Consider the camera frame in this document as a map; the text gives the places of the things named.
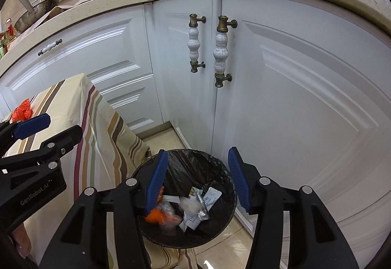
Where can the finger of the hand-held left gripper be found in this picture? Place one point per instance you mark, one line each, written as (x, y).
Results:
(61, 140)
(30, 126)

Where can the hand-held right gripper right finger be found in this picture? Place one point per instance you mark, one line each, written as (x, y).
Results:
(238, 177)

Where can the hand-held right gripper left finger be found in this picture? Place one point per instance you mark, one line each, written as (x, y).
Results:
(157, 177)

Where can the white blue-print pouch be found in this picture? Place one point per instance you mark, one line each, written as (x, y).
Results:
(212, 195)

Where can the clear orange-dotted plastic bag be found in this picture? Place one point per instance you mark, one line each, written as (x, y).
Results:
(169, 213)

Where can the orange wrapper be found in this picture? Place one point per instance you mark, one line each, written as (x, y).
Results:
(154, 216)

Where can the black trash bin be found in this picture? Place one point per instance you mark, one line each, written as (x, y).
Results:
(220, 223)

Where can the silver foil wrapper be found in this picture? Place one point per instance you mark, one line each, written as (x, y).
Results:
(201, 214)

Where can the person's left hand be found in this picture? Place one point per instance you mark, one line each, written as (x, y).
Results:
(23, 238)

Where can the red plastic bag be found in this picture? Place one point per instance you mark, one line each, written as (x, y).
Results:
(22, 112)

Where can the striped tablecloth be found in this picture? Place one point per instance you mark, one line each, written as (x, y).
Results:
(100, 140)

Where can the group of condiment bottles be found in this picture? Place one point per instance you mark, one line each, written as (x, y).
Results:
(6, 38)

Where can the white kitchen cabinet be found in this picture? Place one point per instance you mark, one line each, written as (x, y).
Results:
(290, 89)

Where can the metal frying pan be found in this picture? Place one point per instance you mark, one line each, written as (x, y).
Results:
(30, 14)

